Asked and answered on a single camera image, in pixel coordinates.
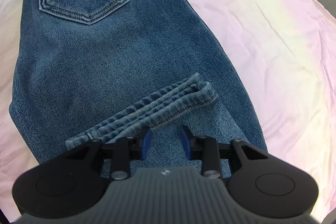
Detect blue denim jeans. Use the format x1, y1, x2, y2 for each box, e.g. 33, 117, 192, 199
9, 0, 266, 168

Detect pink floral bed cover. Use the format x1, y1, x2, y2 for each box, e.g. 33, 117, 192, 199
1, 0, 335, 221

